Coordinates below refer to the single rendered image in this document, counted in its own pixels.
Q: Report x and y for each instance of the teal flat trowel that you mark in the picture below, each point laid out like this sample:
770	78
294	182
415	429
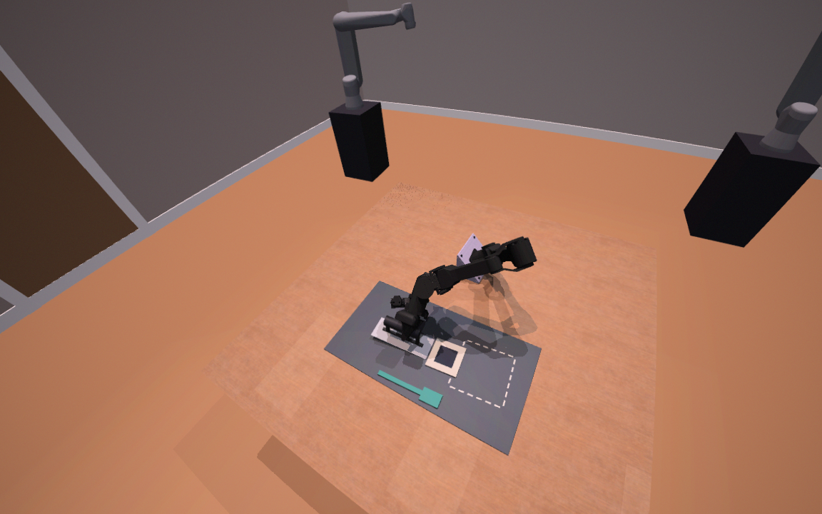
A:
426	395

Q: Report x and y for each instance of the beige square tile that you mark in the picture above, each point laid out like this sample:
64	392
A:
446	357

